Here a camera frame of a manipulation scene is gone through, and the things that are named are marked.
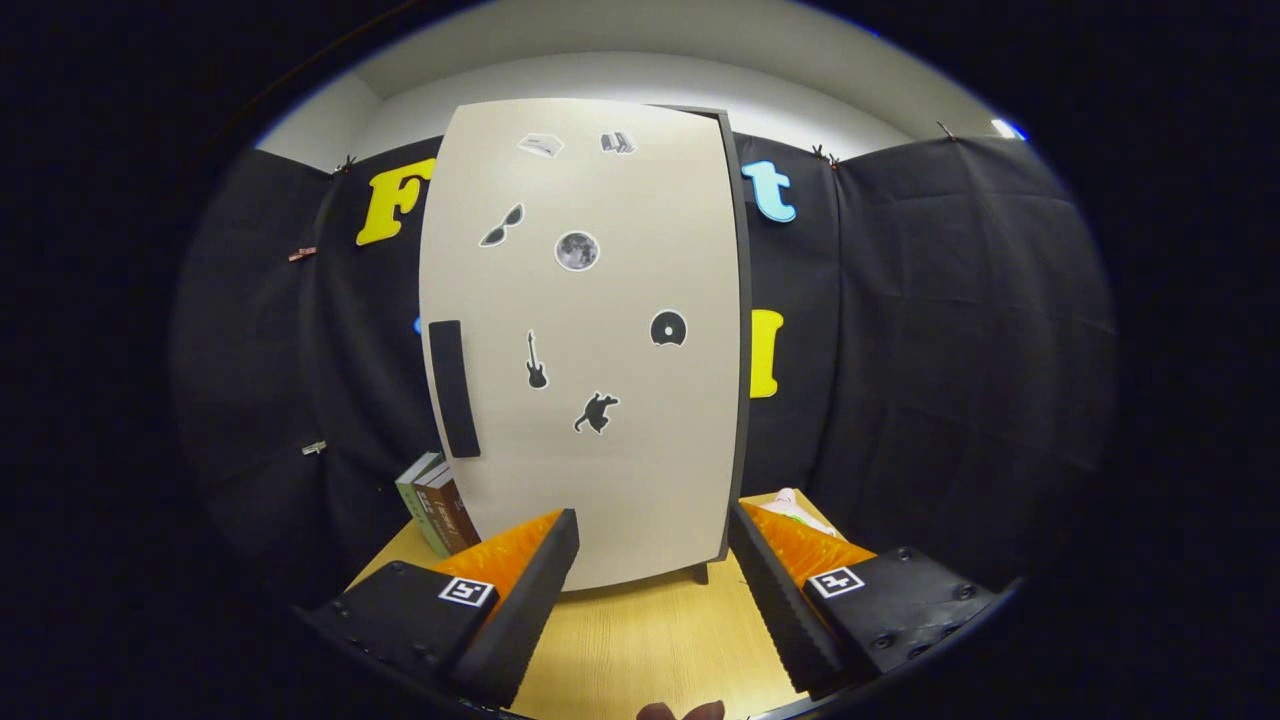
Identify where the pink white plastic packet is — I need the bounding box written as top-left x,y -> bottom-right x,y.
765,487 -> 846,541

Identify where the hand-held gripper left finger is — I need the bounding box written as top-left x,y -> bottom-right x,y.
300,507 -> 581,709

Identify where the thin brown book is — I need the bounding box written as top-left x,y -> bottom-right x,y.
413,461 -> 457,557

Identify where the green book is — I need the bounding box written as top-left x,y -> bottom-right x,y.
395,451 -> 446,558

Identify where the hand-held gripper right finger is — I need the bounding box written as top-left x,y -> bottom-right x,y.
728,500 -> 1001,701

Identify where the black backdrop cloth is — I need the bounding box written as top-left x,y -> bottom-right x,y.
170,130 -> 1119,601

